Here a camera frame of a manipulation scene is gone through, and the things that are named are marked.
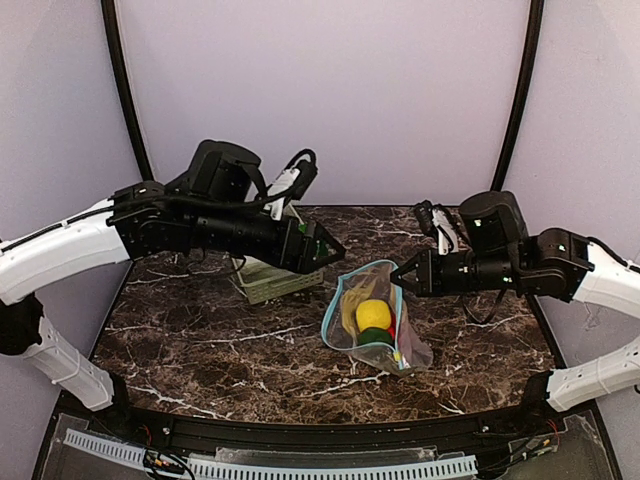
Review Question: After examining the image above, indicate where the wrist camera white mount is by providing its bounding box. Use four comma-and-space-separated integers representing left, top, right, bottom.
412, 200, 467, 255
263, 149, 318, 220

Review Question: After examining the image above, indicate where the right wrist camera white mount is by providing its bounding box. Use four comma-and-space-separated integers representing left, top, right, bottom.
412, 200, 467, 255

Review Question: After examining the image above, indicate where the beige plastic basket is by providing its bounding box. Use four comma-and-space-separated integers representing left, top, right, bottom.
232, 257, 324, 305

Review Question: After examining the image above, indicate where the green avocado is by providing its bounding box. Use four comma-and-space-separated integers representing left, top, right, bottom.
357, 327, 394, 345

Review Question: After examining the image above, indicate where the left black frame post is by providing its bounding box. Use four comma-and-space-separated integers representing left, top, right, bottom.
100, 0, 154, 180

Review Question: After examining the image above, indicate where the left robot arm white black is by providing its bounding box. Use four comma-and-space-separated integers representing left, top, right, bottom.
1, 140, 346, 412

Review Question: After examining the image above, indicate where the green bok choy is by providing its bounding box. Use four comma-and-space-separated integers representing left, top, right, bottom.
298, 223, 329, 260

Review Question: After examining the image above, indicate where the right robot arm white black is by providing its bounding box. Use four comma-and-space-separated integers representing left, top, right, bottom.
390, 191, 639, 412

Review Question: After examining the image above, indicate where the orange red chili pepper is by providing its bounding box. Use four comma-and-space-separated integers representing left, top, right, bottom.
387, 313, 397, 338

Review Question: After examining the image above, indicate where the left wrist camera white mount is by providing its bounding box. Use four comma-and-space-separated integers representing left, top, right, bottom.
263, 149, 318, 220

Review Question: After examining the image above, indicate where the right black frame post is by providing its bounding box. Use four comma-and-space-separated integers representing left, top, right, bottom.
490, 0, 545, 191

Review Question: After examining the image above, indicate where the black frame post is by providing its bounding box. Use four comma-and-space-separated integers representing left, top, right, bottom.
100, 0, 154, 180
490, 0, 545, 191

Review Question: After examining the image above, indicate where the yellow lemon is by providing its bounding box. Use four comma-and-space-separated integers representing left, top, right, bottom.
355, 299, 391, 331

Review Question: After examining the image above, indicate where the black curved front rail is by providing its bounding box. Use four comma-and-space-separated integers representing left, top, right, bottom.
90, 407, 558, 461

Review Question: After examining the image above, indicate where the white slotted cable duct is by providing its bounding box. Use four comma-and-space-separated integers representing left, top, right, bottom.
63, 428, 479, 480

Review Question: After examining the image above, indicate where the clear zip top bag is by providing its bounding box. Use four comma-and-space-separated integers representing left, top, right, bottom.
321, 260, 434, 377

